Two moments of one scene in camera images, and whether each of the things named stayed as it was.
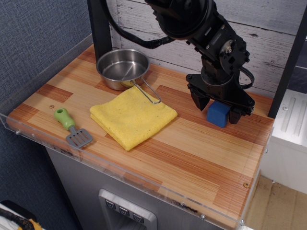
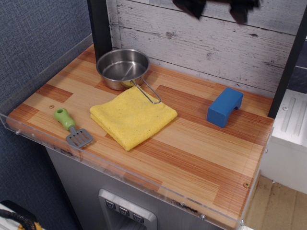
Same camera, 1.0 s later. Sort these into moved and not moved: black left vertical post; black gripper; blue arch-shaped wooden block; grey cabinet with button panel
Moved: black gripper
Not moved: blue arch-shaped wooden block; grey cabinet with button panel; black left vertical post
